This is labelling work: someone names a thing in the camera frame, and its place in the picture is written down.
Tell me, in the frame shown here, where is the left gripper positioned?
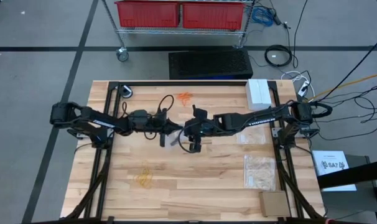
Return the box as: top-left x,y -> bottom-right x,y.
151,107 -> 184,148

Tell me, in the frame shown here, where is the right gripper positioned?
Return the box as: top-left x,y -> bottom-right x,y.
183,105 -> 215,154

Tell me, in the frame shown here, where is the clear plastic zip bag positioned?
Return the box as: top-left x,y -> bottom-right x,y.
163,129 -> 189,153
243,154 -> 277,191
236,126 -> 267,146

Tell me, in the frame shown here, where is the yellow rubber bands pile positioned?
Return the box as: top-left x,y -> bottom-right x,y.
134,167 -> 154,190

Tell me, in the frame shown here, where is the orange rubber bands pile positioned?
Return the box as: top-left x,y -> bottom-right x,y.
177,91 -> 194,107

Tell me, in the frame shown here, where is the black floor mat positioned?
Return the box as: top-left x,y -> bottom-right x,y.
168,49 -> 254,80

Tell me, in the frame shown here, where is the white cardboard box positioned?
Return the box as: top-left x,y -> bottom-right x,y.
244,78 -> 272,111

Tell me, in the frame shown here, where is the grey cart caster wheel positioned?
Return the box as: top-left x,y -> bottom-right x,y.
116,47 -> 129,62

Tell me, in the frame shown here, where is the small brown cardboard box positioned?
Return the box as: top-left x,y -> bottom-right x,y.
258,190 -> 291,218

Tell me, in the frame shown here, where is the red plastic bin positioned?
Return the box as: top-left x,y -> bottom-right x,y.
114,1 -> 180,28
181,2 -> 245,31

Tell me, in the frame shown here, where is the white power strip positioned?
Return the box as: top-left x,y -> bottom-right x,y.
297,80 -> 310,97

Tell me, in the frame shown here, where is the black power adapter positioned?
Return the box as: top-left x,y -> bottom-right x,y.
269,7 -> 291,30

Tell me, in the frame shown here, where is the white printed booklet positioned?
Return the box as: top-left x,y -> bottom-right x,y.
311,150 -> 357,192

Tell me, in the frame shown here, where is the black beam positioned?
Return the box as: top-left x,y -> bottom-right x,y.
317,158 -> 377,190

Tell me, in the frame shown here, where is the grey side cart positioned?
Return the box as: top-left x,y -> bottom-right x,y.
319,154 -> 377,224

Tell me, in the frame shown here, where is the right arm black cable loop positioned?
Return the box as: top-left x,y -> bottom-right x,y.
177,136 -> 196,154

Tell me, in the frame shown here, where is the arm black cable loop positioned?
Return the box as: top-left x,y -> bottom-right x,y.
157,94 -> 175,114
177,136 -> 196,154

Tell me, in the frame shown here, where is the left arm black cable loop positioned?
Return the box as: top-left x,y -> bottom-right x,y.
157,94 -> 175,114

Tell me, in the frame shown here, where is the silver mounting bracket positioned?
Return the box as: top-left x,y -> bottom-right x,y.
271,126 -> 284,139

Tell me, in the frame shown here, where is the chrome wire shelving cart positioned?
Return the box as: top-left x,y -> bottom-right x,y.
101,0 -> 257,50

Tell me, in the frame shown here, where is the coiled black cable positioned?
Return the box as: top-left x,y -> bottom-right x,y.
264,44 -> 294,68

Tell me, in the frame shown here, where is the white cable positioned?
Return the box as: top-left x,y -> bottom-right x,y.
281,70 -> 316,99

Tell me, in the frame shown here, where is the coiled blue cable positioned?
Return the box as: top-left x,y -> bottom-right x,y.
250,6 -> 276,27

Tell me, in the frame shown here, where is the thick black cable loop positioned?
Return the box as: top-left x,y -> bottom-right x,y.
312,101 -> 333,119

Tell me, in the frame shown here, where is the long black cable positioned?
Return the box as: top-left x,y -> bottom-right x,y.
315,40 -> 377,103
292,0 -> 309,69

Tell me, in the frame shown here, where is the yellow cable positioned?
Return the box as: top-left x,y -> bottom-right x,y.
303,70 -> 377,103

